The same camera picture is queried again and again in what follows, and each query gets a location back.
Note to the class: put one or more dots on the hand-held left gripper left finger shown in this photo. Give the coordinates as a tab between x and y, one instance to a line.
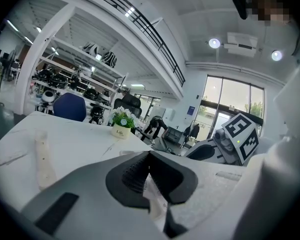
90	196

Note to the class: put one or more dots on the black mesh office chair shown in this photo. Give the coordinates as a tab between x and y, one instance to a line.
130	102

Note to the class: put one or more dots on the black mezzanine railing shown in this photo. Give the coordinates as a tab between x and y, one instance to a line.
150	30

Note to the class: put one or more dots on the person's white coat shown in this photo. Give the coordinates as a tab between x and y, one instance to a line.
277	184

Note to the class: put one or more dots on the black head-mounted camera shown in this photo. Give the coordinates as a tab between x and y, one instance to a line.
240	5

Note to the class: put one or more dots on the group of round black-white devices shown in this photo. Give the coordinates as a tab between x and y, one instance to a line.
57	80

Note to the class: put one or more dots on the blue chair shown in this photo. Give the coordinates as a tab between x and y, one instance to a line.
70	106

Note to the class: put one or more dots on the white telephone handset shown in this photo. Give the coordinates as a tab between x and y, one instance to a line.
43	159

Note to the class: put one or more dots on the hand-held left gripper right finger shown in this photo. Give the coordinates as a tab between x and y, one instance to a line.
210	189

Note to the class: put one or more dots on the round ceiling lamp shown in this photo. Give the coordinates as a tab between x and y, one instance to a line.
276	55
214	43

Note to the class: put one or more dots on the potted flower plant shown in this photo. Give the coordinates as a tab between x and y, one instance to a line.
120	132

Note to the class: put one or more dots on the person's right forearm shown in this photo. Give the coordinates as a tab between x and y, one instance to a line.
267	145

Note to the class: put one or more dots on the white ceiling air conditioner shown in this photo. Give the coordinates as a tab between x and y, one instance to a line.
241	42

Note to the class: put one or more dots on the person's head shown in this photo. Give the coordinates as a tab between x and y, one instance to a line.
270	6

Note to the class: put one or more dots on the white desk telephone base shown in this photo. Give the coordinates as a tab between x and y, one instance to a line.
156	209

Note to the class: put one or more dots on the black metal rack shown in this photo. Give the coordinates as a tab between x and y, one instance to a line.
175	135

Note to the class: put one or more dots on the blue wall poster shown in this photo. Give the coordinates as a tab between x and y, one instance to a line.
190	110

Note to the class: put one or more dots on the white shelf rack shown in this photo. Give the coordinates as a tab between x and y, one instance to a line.
95	64

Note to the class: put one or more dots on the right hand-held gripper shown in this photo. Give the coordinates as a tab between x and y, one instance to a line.
240	139

